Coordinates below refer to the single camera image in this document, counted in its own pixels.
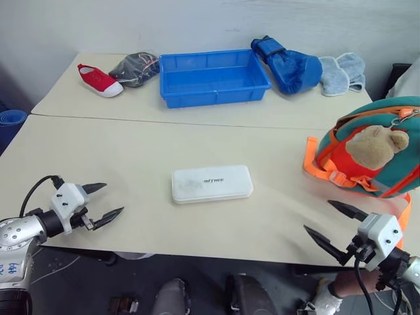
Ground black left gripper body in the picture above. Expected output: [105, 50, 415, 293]
[70, 209, 95, 231]

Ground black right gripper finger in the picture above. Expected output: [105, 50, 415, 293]
[303, 224, 350, 266]
[327, 199, 369, 222]

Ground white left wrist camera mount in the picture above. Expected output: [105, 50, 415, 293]
[50, 182, 90, 235]

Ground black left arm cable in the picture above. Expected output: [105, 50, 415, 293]
[19, 175, 65, 218]

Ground grey rounded shape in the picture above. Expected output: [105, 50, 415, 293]
[152, 278, 192, 315]

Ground blue rolled foam mat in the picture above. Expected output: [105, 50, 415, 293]
[0, 110, 28, 156]

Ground black rounded shape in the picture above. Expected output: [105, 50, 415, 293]
[225, 273, 280, 315]

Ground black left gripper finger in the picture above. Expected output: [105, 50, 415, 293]
[91, 206, 125, 231]
[81, 182, 108, 196]

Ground green and orange backpack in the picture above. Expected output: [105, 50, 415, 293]
[303, 95, 420, 254]

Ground white gloved person hand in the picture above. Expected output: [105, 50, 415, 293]
[310, 280, 344, 315]

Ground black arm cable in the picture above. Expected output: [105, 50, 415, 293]
[355, 259, 404, 315]
[19, 175, 65, 218]

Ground white rectangular case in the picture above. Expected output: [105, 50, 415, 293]
[171, 164, 255, 205]

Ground blue boxing glove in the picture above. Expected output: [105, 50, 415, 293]
[250, 35, 324, 96]

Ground red and white shoe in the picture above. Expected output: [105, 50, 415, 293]
[77, 63, 125, 98]

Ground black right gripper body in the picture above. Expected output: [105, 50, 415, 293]
[345, 234, 378, 267]

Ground blue plastic bin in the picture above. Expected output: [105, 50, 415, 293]
[158, 49, 273, 110]

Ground tan plush bear charm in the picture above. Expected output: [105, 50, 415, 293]
[345, 125, 411, 171]

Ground dark bagged cloth bundle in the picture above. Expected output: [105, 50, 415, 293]
[108, 51, 161, 89]

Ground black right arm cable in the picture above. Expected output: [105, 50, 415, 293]
[355, 259, 404, 315]

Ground light blue mitten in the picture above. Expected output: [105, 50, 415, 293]
[318, 52, 367, 98]

